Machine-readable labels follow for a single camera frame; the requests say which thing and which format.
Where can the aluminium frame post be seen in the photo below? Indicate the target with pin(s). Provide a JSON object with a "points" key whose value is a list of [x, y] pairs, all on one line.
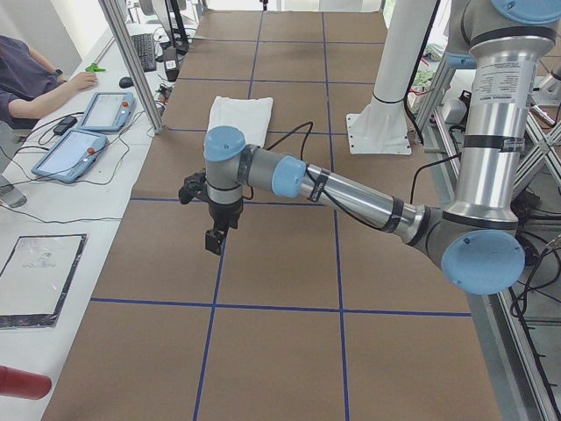
{"points": [[114, 17]]}

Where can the black power adapter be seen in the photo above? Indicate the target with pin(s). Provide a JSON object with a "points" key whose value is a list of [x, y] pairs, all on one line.
{"points": [[64, 125]]}

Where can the blue teach pendant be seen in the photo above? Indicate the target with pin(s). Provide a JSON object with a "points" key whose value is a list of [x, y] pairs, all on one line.
{"points": [[107, 111], [71, 156]]}

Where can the white printed t-shirt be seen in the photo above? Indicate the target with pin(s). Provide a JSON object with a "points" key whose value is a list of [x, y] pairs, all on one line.
{"points": [[250, 116]]}

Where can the seated person in purple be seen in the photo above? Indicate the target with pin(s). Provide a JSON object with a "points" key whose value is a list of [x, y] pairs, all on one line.
{"points": [[31, 87]]}

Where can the far blue teach pendant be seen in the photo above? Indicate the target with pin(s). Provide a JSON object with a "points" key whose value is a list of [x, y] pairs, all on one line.
{"points": [[107, 111]]}

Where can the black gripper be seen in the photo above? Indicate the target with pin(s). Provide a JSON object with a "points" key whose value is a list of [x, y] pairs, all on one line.
{"points": [[223, 215]]}

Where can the black computer keyboard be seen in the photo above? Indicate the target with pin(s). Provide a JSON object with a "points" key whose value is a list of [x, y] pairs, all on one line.
{"points": [[144, 47]]}

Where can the black framed silver sheet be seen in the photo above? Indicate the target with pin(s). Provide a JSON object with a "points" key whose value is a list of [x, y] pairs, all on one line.
{"points": [[36, 279]]}

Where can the near blue teach pendant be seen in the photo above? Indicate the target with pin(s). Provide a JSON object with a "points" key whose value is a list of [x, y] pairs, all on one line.
{"points": [[71, 156]]}

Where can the red cylinder bottle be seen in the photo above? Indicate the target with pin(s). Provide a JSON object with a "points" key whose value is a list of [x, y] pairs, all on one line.
{"points": [[23, 384]]}

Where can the white central pedestal column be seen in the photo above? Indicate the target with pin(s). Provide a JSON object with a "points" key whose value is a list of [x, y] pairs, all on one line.
{"points": [[382, 127]]}

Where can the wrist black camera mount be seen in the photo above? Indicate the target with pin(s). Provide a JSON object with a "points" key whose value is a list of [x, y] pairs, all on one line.
{"points": [[194, 187]]}

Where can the green plastic clamp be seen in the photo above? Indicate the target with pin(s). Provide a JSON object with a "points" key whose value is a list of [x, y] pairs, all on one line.
{"points": [[94, 68]]}

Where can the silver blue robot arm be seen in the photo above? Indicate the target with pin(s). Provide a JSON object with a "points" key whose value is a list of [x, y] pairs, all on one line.
{"points": [[472, 237]]}

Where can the black computer mouse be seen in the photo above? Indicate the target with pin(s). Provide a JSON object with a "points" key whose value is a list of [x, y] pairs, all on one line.
{"points": [[125, 82]]}

